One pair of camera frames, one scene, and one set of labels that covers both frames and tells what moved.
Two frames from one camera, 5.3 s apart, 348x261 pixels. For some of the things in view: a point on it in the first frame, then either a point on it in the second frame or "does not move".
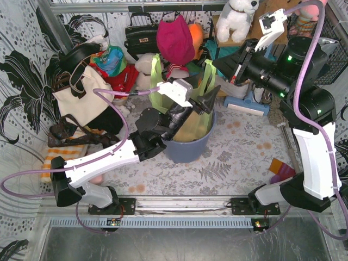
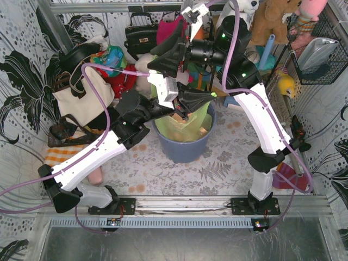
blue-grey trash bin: (188, 152) does not move
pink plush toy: (307, 14) does not move
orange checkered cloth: (67, 153) does not move
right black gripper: (240, 67) to (184, 54)
